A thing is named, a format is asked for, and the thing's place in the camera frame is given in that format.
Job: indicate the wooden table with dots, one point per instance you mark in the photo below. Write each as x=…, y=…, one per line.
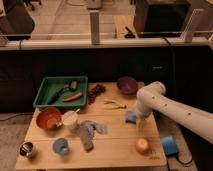
x=114, y=149

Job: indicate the orange fruit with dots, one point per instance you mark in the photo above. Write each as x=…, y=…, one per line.
x=142, y=146

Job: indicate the white cup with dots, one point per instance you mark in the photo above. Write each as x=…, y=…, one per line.
x=70, y=119

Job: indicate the dark red grapes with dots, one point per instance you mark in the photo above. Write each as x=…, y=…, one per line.
x=94, y=92

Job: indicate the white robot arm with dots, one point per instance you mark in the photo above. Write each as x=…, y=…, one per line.
x=152, y=97

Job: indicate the grey blue cloth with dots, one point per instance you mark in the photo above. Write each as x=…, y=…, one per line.
x=86, y=132

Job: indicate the blue box on floor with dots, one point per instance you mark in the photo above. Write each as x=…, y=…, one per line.
x=169, y=146

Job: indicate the blue sponge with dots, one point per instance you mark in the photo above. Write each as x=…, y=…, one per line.
x=130, y=117

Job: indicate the red chili pepper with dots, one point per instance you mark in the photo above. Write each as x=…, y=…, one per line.
x=74, y=97

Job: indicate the black office chair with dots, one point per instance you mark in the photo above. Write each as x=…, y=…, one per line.
x=17, y=24

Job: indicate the white horizontal rail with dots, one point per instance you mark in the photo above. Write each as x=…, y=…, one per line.
x=104, y=43

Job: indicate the purple bowl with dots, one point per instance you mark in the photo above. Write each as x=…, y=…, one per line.
x=127, y=85

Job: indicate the green plastic tray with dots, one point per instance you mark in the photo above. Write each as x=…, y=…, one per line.
x=50, y=85

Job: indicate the black handled kitchen tool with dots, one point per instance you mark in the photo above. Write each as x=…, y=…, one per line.
x=69, y=87

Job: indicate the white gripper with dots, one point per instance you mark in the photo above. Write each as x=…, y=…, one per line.
x=142, y=112

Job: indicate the metal cup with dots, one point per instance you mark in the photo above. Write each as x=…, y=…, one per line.
x=27, y=149

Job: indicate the grey metal post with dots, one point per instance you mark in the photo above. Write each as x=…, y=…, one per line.
x=94, y=27

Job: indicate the blue cup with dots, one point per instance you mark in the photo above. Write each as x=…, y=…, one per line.
x=61, y=146

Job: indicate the orange bowl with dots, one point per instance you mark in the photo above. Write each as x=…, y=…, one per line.
x=49, y=118

